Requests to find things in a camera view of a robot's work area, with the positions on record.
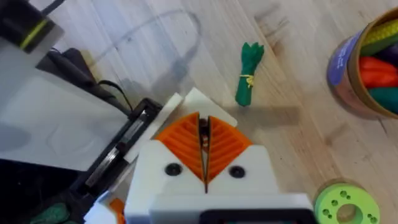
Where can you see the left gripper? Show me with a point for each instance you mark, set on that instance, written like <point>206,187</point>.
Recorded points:
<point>46,124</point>

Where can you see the green knitted toy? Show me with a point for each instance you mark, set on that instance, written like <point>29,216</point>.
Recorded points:
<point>49,216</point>

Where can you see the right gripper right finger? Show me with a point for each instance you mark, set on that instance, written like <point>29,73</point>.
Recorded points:
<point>258,177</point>

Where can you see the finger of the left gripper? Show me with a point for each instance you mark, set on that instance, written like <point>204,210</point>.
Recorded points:
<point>102,216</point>
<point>202,102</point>

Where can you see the black left wrist plate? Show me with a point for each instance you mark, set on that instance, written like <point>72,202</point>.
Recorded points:
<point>18,18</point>

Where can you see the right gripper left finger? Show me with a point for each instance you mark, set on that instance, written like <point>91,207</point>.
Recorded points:
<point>155,171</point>

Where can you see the brown tub of toys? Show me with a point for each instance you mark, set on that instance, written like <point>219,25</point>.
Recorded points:
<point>348,87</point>

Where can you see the green vegetable toy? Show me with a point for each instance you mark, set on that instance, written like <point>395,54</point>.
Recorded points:
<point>248,68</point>

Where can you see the green disc with holes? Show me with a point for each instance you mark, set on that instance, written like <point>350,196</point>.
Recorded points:
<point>360,199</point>

